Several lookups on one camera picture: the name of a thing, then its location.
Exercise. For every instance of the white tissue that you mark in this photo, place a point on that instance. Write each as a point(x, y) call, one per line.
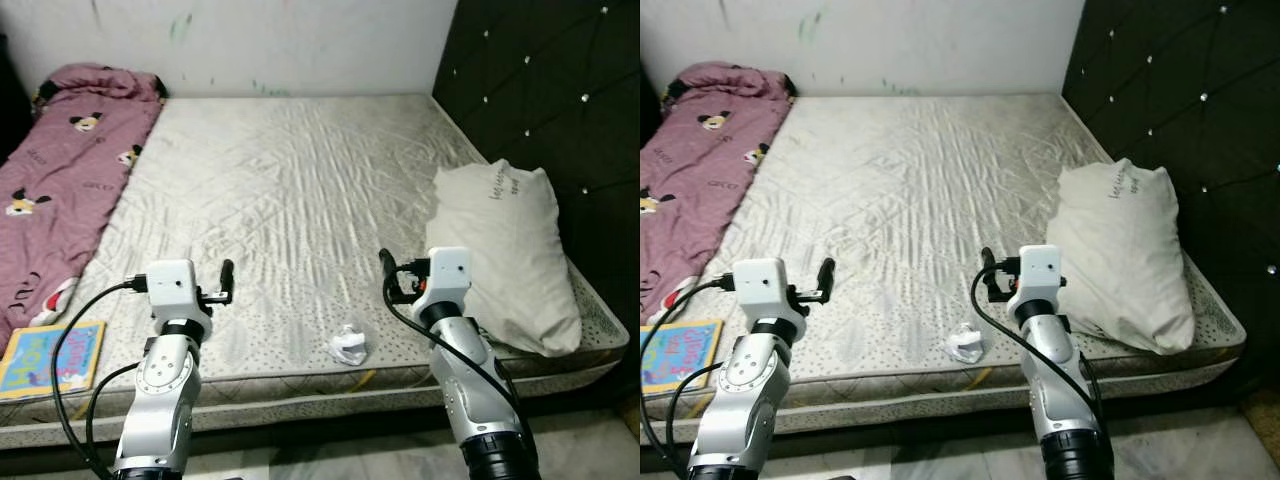
point(348, 345)
point(966, 343)

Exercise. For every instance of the cream white pillow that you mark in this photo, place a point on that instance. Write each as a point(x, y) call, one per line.
point(510, 250)
point(1125, 250)

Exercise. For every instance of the colourful children's board book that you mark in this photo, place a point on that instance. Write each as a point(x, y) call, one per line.
point(50, 360)
point(680, 355)

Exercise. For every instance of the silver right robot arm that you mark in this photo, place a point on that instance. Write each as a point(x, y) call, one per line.
point(1060, 380)
point(470, 380)

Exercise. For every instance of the quilted white grey mattress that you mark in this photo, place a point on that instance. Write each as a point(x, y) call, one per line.
point(920, 200)
point(300, 200)

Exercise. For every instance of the pink cartoon mouse blanket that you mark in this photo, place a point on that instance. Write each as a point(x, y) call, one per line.
point(70, 170)
point(690, 170)

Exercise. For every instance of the black tufted studded headboard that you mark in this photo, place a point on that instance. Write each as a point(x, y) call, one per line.
point(540, 90)
point(1180, 90)

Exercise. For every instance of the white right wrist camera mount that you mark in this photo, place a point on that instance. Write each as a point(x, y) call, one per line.
point(448, 270)
point(1040, 268)

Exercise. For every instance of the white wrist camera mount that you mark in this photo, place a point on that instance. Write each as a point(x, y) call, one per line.
point(1040, 268)
point(448, 270)
point(760, 283)
point(172, 285)

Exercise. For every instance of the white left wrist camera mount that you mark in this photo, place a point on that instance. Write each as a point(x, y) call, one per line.
point(760, 283)
point(172, 285)

